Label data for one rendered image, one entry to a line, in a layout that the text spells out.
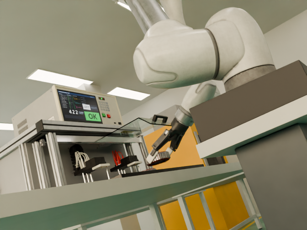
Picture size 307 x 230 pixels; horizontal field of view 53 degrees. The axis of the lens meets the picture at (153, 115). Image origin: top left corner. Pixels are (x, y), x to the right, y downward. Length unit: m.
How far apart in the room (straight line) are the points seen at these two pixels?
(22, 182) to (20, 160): 0.09
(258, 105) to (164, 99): 6.86
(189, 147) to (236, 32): 4.23
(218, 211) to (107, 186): 4.10
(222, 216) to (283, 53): 3.46
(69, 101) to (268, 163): 1.03
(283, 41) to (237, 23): 5.83
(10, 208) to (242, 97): 0.59
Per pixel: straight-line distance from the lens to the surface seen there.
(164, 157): 1.35
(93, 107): 1.66
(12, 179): 1.56
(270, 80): 0.78
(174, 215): 5.35
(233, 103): 0.80
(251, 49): 0.91
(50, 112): 1.56
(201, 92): 1.25
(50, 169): 1.49
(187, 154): 5.09
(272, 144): 0.84
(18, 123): 1.77
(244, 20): 0.95
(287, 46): 6.72
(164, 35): 0.88
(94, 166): 1.39
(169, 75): 0.85
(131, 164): 1.56
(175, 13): 1.38
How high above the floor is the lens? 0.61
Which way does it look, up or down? 17 degrees up
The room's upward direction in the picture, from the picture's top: 18 degrees counter-clockwise
